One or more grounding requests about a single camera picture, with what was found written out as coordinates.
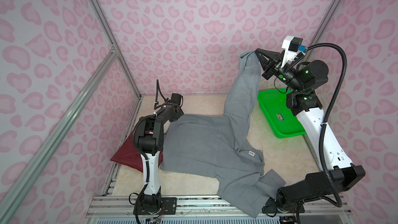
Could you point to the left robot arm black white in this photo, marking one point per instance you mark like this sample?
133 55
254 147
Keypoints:
148 139

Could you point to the maroon long sleeve shirt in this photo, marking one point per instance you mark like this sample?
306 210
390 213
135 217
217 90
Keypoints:
128 156

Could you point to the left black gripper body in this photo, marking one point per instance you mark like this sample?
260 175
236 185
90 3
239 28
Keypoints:
181 113

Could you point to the left rear aluminium frame post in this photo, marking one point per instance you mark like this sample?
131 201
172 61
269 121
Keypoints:
104 23

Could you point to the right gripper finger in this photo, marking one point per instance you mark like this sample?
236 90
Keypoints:
266 55
266 63

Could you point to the grey long sleeve shirt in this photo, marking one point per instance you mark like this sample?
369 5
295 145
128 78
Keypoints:
217 147

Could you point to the green plastic basket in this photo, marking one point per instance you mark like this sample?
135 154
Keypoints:
283 124

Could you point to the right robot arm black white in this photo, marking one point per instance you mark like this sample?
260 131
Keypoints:
337 171

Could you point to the aluminium frame post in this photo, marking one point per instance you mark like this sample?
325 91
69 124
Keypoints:
104 23
325 21

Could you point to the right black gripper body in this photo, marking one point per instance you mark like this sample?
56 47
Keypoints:
278 73

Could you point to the right rear aluminium frame post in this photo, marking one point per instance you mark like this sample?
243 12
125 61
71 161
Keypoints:
325 21

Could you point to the left aluminium frame diagonal strut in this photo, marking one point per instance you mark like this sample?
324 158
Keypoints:
30 175

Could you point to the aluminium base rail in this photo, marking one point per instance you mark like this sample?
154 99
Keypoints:
211 209

